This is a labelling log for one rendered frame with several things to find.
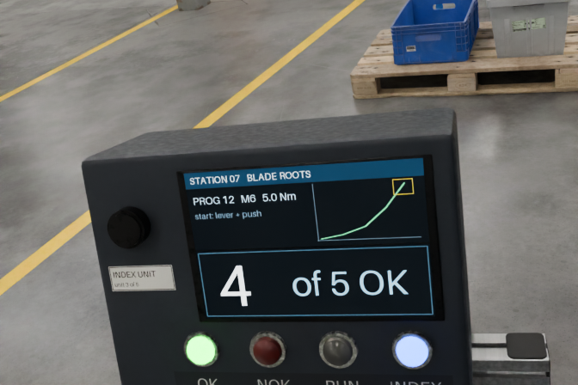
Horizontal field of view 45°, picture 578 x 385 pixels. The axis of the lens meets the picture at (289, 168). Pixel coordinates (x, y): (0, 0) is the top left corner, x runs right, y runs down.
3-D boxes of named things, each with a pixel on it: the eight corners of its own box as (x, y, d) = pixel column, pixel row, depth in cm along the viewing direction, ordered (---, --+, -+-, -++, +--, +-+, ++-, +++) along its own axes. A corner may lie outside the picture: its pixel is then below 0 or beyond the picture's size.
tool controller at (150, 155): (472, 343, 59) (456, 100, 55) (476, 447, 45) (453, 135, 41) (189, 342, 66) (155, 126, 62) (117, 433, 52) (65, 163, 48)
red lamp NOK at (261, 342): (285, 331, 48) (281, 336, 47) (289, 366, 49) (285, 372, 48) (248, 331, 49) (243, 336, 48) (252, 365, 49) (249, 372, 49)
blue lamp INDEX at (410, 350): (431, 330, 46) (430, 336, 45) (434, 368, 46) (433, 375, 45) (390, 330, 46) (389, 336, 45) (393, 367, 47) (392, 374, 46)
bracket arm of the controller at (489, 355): (545, 361, 55) (545, 332, 54) (550, 389, 53) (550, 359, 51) (261, 359, 61) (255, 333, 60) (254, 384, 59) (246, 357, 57)
